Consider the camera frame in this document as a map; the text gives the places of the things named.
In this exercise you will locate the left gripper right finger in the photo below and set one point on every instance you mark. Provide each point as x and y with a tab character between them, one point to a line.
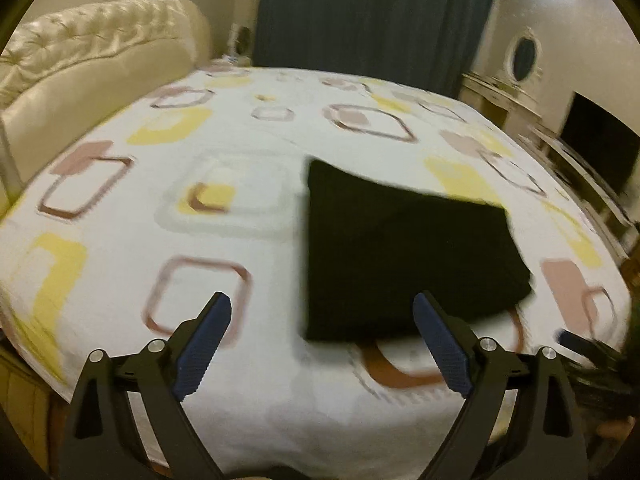
519	419

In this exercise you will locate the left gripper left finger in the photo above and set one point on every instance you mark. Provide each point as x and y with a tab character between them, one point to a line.
101	440

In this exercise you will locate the black pants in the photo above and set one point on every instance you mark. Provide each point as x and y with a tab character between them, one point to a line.
372	248

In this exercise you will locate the white tv stand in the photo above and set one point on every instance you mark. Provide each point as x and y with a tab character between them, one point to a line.
615	215

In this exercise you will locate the black flat television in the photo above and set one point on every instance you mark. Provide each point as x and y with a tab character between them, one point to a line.
601	140

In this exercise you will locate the white vanity dresser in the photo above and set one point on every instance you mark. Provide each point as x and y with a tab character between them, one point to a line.
506	105

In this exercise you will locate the patterned white bed sheet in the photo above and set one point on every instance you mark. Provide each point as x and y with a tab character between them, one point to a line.
200	188

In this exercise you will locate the white oval vanity mirror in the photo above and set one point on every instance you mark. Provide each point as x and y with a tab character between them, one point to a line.
522	56

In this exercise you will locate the cream tufted headboard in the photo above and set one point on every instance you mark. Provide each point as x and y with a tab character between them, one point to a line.
65	72

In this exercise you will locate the dark teal curtain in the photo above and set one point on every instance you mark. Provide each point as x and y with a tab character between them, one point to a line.
425	44

